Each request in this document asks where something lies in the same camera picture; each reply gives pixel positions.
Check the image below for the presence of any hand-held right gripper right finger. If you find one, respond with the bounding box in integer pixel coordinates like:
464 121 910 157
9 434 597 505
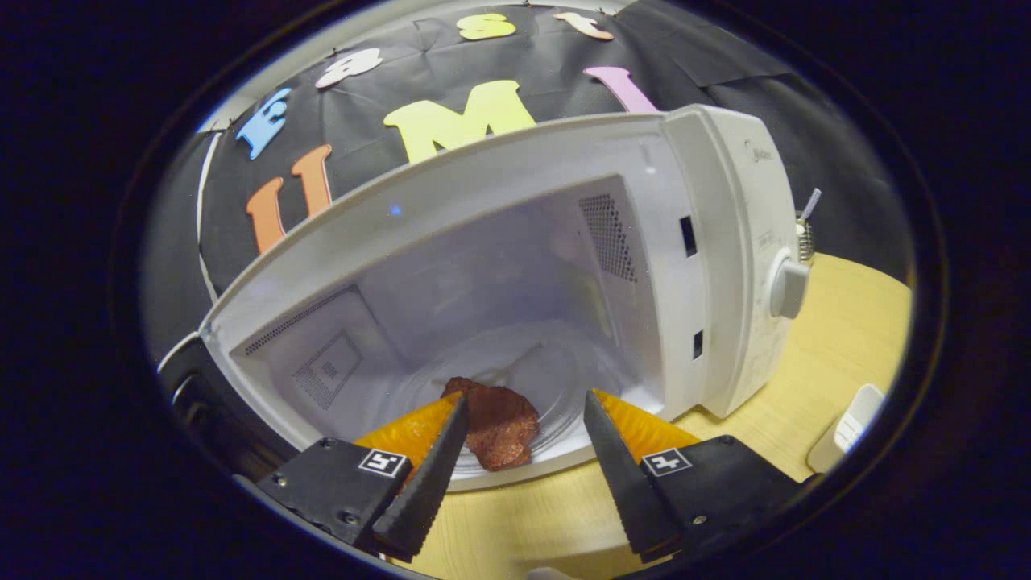
583 389 814 563

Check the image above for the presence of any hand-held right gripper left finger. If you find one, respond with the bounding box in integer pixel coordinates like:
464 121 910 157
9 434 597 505
258 392 470 562

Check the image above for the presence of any brown meat piece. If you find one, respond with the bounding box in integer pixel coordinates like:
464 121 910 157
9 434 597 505
439 376 540 473

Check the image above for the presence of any white microwave oven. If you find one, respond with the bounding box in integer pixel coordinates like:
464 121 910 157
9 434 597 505
157 103 810 494

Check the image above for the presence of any glass turntable plate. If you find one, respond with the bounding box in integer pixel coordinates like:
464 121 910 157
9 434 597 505
387 322 645 476

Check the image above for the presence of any white rectangular tray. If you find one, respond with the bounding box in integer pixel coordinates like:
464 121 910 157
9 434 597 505
807 383 885 474

